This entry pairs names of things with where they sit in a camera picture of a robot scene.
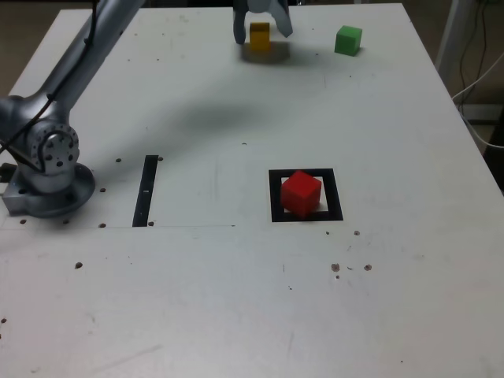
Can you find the yellow cube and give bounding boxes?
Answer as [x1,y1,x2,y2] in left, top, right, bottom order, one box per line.
[249,22,272,52]

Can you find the black tape square outline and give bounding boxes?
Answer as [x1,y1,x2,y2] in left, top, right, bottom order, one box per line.
[268,168,344,224]

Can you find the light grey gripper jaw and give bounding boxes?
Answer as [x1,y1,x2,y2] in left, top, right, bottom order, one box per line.
[250,0,295,39]

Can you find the black tape strip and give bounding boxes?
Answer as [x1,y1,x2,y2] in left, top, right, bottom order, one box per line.
[132,154,159,228]

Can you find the white metal post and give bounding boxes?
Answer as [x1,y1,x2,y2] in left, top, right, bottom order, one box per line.
[434,0,476,94]

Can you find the red cube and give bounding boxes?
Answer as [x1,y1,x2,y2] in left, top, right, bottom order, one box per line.
[280,169,322,219]

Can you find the green cube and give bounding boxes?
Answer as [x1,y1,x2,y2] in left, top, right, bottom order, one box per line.
[334,24,363,57]

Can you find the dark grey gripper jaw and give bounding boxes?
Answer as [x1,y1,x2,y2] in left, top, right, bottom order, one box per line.
[232,0,254,46]

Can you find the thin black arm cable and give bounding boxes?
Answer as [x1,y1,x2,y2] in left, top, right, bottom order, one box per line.
[0,0,99,172]

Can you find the white cable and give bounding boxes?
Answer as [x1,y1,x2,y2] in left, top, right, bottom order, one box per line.
[451,50,504,150]

